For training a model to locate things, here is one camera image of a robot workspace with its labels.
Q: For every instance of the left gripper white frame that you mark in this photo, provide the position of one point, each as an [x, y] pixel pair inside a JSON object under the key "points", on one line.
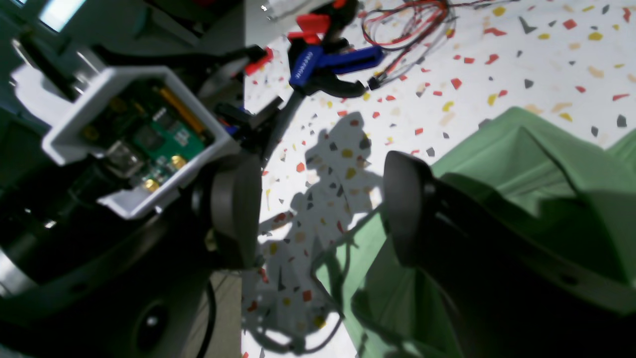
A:
{"points": [[140, 124]]}

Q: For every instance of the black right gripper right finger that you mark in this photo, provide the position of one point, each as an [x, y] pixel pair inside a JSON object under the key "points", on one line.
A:
{"points": [[506, 296]]}

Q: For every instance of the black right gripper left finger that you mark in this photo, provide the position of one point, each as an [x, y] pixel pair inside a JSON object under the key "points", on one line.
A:
{"points": [[149, 278]]}

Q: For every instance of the light green T-shirt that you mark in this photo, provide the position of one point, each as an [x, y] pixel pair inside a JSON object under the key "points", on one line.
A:
{"points": [[567, 195]]}

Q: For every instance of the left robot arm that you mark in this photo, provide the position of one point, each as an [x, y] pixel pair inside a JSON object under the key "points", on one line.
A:
{"points": [[135, 173]]}

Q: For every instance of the blue tool right edge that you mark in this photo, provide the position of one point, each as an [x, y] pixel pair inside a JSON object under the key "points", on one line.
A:
{"points": [[314, 68]]}

